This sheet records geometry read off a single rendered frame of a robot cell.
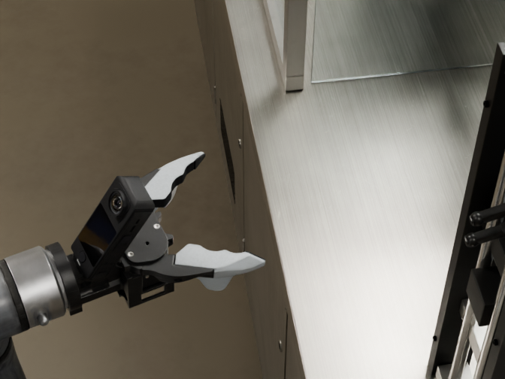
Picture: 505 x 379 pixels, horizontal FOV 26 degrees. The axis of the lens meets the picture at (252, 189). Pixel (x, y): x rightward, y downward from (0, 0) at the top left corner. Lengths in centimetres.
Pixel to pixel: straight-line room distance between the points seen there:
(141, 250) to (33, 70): 213
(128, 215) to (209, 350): 149
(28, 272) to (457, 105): 89
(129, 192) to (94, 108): 202
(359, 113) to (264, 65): 19
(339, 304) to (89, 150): 156
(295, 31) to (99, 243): 69
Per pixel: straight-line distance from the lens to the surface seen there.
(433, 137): 171
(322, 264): 153
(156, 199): 114
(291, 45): 170
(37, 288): 109
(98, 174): 289
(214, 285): 114
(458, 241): 123
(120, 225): 106
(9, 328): 110
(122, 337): 256
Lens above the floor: 210
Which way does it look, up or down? 48 degrees down
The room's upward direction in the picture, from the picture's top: straight up
